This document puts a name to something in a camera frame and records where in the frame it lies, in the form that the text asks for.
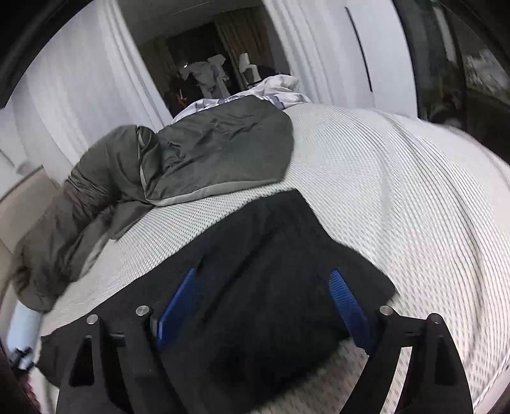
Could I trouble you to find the pile of pale clothes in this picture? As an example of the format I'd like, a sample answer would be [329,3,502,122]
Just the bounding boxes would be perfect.
[179,55,228,98]

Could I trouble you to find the white crumpled sheet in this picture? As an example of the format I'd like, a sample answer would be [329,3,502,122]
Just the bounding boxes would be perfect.
[171,75,313,122]

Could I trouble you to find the olive curtain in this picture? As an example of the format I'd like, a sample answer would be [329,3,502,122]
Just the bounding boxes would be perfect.
[215,18,264,80]

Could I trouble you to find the white chair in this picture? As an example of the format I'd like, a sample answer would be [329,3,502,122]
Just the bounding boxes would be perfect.
[238,53,258,86]

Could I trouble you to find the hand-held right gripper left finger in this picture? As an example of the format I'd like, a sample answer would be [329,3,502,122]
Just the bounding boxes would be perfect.
[56,268,197,414]

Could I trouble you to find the grey-green duvet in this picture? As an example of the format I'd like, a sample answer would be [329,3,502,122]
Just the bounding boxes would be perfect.
[10,96,295,313]

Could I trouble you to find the white wardrobe door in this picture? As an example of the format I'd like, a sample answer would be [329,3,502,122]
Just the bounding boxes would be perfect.
[335,0,417,118]

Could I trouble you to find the black pants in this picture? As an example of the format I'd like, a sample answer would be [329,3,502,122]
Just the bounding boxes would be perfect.
[38,189,399,414]

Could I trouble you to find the white textured bed mattress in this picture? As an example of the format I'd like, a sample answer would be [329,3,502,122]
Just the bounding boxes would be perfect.
[40,101,510,414]

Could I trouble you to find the light blue pillow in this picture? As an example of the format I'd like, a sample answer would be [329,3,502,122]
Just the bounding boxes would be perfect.
[10,304,42,371]

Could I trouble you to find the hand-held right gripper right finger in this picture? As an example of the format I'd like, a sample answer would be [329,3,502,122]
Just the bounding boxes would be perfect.
[329,270,475,414]

